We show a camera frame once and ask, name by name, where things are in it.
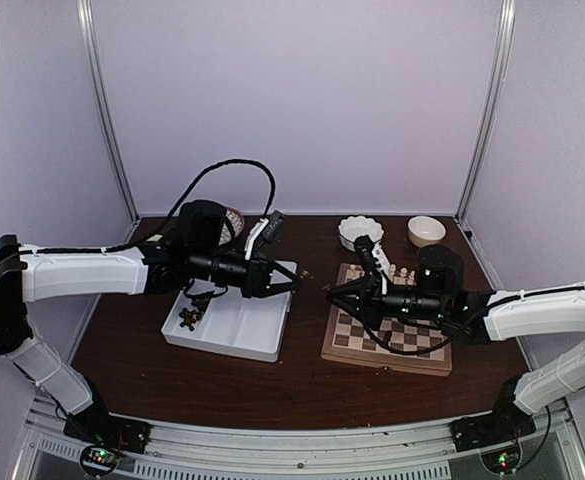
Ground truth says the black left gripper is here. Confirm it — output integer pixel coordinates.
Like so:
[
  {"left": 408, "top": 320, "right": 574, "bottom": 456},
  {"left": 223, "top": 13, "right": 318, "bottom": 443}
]
[{"left": 189, "top": 246, "right": 303, "bottom": 299}]

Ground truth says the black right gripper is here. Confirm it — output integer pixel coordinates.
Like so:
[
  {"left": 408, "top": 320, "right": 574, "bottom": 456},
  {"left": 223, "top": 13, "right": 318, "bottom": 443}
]
[{"left": 327, "top": 272, "right": 448, "bottom": 332}]

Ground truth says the white plastic compartment tray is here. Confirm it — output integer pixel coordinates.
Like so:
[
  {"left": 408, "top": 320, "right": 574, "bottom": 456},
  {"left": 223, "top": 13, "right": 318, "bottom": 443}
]
[{"left": 161, "top": 280, "right": 292, "bottom": 363}]

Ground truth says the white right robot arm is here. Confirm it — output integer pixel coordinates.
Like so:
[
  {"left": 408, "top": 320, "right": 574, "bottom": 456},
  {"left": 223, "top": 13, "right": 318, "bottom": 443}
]
[{"left": 326, "top": 238, "right": 585, "bottom": 442}]

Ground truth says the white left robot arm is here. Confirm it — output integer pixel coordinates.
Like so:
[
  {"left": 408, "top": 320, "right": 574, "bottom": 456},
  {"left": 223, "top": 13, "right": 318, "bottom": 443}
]
[{"left": 0, "top": 200, "right": 302, "bottom": 444}]

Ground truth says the white scalloped bowl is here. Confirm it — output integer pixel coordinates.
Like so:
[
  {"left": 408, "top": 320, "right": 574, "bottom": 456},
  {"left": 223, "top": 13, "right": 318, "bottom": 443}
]
[{"left": 337, "top": 215, "right": 385, "bottom": 251}]

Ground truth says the patterned ceramic plate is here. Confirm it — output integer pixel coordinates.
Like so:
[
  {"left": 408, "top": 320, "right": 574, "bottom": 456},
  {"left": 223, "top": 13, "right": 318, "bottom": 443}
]
[{"left": 220, "top": 208, "right": 244, "bottom": 245}]

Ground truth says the wooden chessboard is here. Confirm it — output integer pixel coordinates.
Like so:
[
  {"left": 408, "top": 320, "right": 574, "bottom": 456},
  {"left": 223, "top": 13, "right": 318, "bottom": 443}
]
[{"left": 320, "top": 262, "right": 454, "bottom": 378}]

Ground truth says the cream round bowl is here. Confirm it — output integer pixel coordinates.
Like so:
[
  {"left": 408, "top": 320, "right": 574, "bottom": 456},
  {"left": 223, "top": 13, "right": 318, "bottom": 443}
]
[{"left": 407, "top": 215, "right": 447, "bottom": 248}]

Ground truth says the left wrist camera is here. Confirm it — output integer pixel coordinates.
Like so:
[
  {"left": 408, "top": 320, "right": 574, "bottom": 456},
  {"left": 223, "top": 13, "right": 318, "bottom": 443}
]
[{"left": 244, "top": 210, "right": 286, "bottom": 260}]

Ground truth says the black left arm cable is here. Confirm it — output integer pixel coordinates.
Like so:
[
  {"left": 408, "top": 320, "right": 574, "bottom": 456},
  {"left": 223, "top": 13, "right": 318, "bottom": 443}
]
[{"left": 0, "top": 158, "right": 278, "bottom": 261}]

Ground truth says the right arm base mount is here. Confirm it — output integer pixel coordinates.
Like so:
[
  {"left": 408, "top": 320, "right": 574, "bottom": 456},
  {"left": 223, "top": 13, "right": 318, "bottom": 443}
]
[{"left": 449, "top": 375, "right": 536, "bottom": 452}]

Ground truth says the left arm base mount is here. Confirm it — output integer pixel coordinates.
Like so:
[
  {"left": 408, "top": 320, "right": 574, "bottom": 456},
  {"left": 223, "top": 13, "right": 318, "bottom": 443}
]
[{"left": 63, "top": 394, "right": 151, "bottom": 454}]

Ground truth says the aluminium front rail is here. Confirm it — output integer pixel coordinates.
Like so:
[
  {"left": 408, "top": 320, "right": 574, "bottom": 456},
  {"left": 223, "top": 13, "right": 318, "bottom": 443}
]
[{"left": 7, "top": 405, "right": 585, "bottom": 479}]

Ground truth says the right aluminium frame post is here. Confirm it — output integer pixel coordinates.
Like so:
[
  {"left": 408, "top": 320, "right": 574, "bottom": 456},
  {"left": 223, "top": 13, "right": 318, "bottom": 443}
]
[{"left": 456, "top": 0, "right": 517, "bottom": 223}]

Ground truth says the aluminium frame post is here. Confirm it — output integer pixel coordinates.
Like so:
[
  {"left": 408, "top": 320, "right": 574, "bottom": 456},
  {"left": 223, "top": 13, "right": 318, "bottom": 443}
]
[
  {"left": 76, "top": 0, "right": 140, "bottom": 223},
  {"left": 456, "top": 0, "right": 517, "bottom": 223}
]

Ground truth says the left aluminium frame post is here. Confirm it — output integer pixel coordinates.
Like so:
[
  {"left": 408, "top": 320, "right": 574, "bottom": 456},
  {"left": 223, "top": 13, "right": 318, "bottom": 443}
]
[{"left": 76, "top": 0, "right": 140, "bottom": 223}]

